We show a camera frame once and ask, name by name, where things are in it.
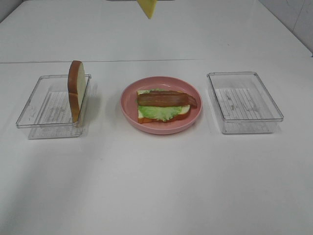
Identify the bread slice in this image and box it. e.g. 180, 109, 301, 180
67, 60, 86, 122
137, 104, 191, 124

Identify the bacon strip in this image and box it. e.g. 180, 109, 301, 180
137, 94, 189, 107
147, 90, 198, 108

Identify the left clear plastic tray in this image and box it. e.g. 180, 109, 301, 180
16, 74, 91, 140

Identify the pink round plate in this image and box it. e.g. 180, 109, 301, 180
120, 76, 202, 135

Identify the clear plastic tray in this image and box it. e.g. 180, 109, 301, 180
207, 71, 284, 134
16, 74, 91, 140

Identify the green lettuce leaf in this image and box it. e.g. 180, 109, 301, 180
136, 90, 190, 123

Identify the yellow cheese slice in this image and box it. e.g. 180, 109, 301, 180
137, 0, 157, 19

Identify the right clear plastic tray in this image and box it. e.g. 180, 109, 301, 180
207, 71, 284, 134

